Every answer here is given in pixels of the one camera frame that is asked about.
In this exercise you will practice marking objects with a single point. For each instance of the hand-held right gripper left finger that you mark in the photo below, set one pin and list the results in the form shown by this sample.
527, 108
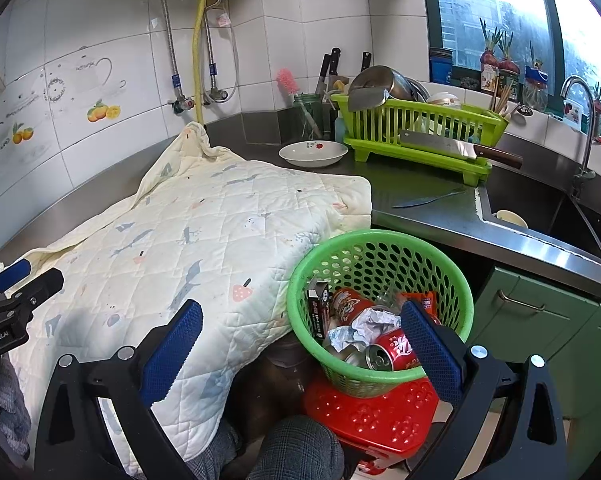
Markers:
173, 355

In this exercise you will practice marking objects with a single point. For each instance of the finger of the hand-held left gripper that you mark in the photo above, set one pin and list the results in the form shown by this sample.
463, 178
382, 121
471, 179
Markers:
10, 272
43, 282

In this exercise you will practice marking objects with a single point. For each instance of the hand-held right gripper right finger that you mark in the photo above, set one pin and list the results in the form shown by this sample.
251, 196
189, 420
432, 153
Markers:
430, 355

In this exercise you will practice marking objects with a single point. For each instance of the red can with white script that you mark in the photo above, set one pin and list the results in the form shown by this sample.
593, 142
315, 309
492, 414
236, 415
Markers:
400, 350

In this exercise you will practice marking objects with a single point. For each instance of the orange snack wrapper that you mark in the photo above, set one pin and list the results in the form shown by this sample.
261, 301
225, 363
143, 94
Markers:
423, 300

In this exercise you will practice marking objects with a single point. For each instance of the white paper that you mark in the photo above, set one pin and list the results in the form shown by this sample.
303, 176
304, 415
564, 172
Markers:
375, 325

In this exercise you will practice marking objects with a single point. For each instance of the black cardboard box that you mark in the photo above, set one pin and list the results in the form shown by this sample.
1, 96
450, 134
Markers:
319, 310

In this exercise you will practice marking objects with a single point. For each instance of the green perforated plastic basket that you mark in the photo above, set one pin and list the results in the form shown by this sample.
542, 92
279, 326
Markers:
375, 235

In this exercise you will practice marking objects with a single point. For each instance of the red plastic stool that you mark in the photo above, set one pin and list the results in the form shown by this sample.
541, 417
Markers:
370, 410

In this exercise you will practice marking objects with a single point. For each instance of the green cabinet door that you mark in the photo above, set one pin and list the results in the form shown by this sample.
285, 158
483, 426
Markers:
595, 385
530, 315

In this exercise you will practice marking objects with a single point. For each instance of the brown jar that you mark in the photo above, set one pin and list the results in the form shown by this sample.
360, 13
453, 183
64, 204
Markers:
275, 390

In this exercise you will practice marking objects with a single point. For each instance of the cream quilted blanket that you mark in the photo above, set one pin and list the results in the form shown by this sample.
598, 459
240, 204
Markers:
205, 210

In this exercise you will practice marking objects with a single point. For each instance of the person's plaid trouser leg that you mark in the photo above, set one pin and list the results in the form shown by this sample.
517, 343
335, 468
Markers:
290, 450

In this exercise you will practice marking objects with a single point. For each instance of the slim steel kitchen knife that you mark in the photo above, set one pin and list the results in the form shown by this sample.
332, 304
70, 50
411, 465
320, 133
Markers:
420, 202

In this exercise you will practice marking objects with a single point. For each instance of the cream bowl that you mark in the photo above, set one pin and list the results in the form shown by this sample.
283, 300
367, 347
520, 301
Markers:
513, 217

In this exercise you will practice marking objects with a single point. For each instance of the steel sink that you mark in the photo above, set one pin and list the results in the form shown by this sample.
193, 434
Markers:
530, 200

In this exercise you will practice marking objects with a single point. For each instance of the white plate with red print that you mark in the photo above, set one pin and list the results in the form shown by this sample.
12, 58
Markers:
313, 156

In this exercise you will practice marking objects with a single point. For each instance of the teal bottle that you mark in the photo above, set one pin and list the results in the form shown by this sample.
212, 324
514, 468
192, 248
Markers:
340, 127

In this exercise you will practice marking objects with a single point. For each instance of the green plastic dish rack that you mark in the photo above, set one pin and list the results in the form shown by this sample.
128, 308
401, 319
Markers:
375, 112

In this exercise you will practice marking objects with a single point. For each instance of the black utensil holder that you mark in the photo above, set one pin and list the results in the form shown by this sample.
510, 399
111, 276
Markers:
329, 122

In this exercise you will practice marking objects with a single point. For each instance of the white bowl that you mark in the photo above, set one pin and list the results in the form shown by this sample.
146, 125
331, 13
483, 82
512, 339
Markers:
443, 100

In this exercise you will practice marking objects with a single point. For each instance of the chrome faucet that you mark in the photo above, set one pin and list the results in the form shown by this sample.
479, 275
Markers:
588, 145

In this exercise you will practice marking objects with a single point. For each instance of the steel spatula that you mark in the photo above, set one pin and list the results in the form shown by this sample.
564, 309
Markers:
365, 100

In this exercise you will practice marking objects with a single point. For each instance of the bundle of chopsticks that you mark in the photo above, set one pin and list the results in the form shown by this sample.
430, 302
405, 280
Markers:
500, 97

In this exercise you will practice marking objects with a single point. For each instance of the knife holder with utensils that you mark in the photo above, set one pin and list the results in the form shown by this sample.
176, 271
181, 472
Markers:
308, 115

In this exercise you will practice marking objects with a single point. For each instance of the glass jar with blue lid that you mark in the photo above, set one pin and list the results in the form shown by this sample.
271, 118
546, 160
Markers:
535, 92

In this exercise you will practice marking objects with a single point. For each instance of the blue container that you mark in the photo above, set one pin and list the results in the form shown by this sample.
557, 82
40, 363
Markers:
440, 67

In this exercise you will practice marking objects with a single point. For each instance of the sprouting onion in jar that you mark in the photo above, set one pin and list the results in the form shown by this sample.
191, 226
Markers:
489, 67
509, 72

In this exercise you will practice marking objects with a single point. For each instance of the pink bottle brush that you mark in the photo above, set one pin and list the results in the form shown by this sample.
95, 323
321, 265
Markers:
286, 81

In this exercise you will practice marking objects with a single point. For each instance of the pink tag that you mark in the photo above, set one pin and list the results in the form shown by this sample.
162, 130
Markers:
223, 19

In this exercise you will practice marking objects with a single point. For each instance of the window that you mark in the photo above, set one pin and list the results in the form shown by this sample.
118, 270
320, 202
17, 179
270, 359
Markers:
470, 10

